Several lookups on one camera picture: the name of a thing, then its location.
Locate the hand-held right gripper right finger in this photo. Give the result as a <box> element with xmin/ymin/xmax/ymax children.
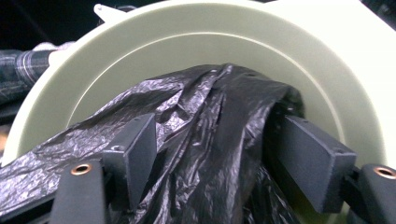
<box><xmin>264</xmin><ymin>115</ymin><xmax>358</xmax><ymax>214</ymax></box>

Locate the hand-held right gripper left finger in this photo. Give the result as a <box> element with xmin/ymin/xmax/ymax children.
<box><xmin>102</xmin><ymin>113</ymin><xmax>158</xmax><ymax>213</ymax></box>

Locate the black plastic trash bag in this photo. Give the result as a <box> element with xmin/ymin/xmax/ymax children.
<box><xmin>0</xmin><ymin>63</ymin><xmax>304</xmax><ymax>224</ymax></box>

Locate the pale green trash bin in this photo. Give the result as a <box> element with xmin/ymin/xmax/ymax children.
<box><xmin>1</xmin><ymin>0</ymin><xmax>396</xmax><ymax>224</ymax></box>

